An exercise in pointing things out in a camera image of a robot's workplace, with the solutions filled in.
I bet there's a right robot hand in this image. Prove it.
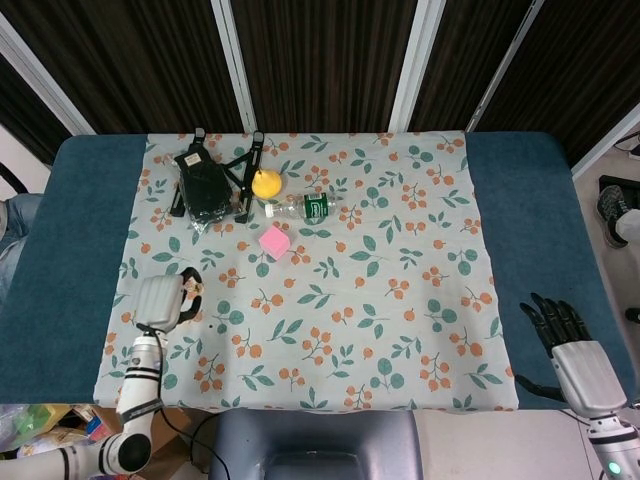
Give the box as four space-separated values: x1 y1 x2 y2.
514 292 629 420

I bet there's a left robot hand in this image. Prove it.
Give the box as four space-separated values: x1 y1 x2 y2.
133 267 205 332

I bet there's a teal table cover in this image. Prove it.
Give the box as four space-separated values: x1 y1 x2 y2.
0 130 640 406

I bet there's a bag of black items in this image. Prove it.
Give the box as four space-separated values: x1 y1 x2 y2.
173 148 236 232

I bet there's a light grey flat board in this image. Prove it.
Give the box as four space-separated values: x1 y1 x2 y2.
412 408 599 480

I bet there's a brown cardboard box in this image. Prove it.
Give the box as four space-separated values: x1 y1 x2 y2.
149 407 194 471

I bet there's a pink cube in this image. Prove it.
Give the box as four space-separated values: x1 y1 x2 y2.
258 224 293 262

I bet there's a black folding stand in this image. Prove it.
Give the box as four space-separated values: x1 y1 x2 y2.
169 127 266 224

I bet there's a yellow toy pear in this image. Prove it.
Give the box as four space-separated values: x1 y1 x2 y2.
250 168 285 200

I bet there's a blue jeans leg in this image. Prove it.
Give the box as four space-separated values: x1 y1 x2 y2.
0 193 44 296

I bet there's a black mesh sneaker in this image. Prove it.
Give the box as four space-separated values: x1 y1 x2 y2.
594 184 629 250

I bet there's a green plastic bag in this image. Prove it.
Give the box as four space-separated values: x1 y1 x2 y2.
0 403 69 451

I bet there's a clear bottle green label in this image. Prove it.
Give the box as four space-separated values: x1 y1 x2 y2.
263 191 346 222

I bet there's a floral printed tablecloth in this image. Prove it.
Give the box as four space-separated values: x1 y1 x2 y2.
92 130 521 414

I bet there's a grey robot torso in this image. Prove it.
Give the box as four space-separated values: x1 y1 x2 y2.
207 409 419 480

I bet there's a dark folding partition screen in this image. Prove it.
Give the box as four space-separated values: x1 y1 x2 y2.
0 0 640 176

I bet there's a black floor cable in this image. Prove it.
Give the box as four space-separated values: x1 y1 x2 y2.
187 412 224 474

